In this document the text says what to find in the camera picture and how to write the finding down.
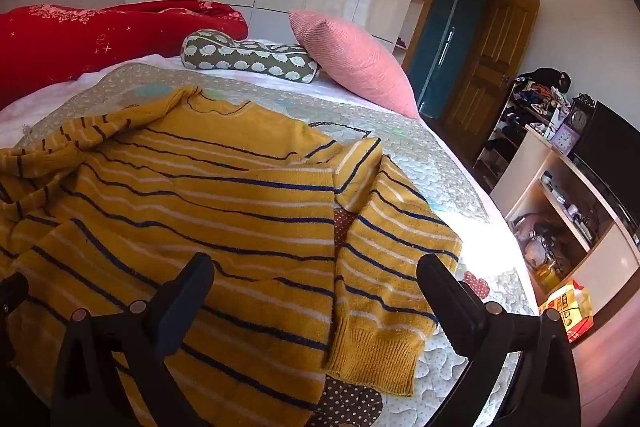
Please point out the purple square table clock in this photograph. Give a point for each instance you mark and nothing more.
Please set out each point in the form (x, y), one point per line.
(566, 139)

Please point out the pink ribbed pillow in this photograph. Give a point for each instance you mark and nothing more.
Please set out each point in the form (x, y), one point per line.
(350, 52)

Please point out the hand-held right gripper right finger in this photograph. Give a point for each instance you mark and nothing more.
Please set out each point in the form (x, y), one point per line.
(445, 302)

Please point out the white open shelf cabinet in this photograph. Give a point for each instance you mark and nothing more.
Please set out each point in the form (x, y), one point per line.
(615, 267)

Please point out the red floral blanket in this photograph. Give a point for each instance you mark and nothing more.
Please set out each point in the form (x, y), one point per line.
(60, 42)

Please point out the black flat television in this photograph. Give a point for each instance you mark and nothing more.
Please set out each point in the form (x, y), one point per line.
(610, 147)

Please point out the dark ornate table clock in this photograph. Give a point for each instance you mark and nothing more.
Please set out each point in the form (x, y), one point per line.
(580, 117)

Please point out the blue glass sliding door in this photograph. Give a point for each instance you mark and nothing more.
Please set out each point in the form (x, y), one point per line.
(450, 22)

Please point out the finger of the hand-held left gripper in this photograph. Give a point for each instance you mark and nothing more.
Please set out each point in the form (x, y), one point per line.
(11, 289)

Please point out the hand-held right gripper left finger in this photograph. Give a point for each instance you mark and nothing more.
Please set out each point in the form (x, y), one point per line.
(186, 302)

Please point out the yellow striped knit sweater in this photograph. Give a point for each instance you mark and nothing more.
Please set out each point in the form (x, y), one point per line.
(200, 187)

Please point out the patterned patchwork quilt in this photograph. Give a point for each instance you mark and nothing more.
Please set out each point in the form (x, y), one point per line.
(415, 147)

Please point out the green sheep-print pillow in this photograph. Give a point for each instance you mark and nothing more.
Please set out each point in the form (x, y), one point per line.
(240, 54)

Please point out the cluttered clothes rack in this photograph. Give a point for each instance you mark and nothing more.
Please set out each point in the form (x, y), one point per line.
(525, 107)

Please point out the brown wooden door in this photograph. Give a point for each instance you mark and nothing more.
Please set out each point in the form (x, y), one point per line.
(490, 57)

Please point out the yellow and red carton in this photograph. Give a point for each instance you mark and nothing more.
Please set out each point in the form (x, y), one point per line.
(570, 312)

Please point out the yellow glass jar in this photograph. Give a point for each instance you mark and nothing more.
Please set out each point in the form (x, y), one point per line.
(546, 276)

